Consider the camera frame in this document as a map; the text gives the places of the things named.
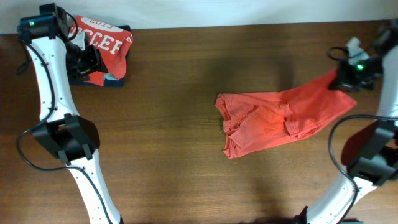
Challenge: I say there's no orange McKinney Boyd soccer t-shirt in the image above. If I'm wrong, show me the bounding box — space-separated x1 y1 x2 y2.
215 69 356 159

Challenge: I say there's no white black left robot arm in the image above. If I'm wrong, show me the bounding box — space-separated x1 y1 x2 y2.
16 3 124 224

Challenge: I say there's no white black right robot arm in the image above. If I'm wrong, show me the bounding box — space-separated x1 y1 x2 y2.
293 19 397 224

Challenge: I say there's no folded navy blue shirt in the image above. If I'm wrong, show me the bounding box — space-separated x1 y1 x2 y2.
67 25 131 88

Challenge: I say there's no folded orange soccer shirt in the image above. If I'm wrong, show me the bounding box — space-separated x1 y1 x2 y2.
68 15 134 87

